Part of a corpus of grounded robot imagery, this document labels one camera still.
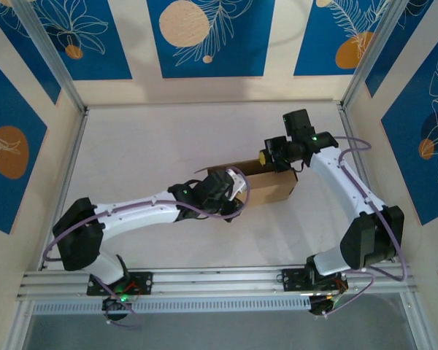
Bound aluminium frame leg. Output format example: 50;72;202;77
401;291;430;350
5;300;36;350

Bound aluminium table side rail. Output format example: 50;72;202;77
38;109;91;271
337;103;398;264

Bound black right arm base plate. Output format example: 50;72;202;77
281;268;350;293

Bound slanted aluminium frame post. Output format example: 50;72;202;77
12;0;91;114
341;0;430;110

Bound horizontal aluminium mounting rail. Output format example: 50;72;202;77
16;264;419;302

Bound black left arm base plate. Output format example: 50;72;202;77
86;271;155;297

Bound black controller board with LED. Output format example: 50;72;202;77
101;294;133;322
308;293;347;319

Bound grey slotted cable duct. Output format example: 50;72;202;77
31;294;313;316

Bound brown cardboard paper box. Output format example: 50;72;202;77
193;158;299;209

